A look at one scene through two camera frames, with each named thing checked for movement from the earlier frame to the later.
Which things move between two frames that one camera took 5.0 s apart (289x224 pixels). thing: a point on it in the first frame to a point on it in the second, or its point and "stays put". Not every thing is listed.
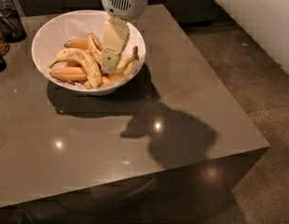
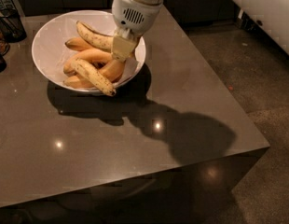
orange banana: x=105 y=78 to x=111 y=71
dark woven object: x=2 y=47 stays put
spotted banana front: x=86 y=60 to x=94 y=76
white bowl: x=53 y=33 stays put
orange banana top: x=77 y=43 stays put
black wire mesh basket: x=9 y=23 stays put
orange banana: x=70 y=74 to x=95 y=56
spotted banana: x=95 y=49 to x=94 y=37
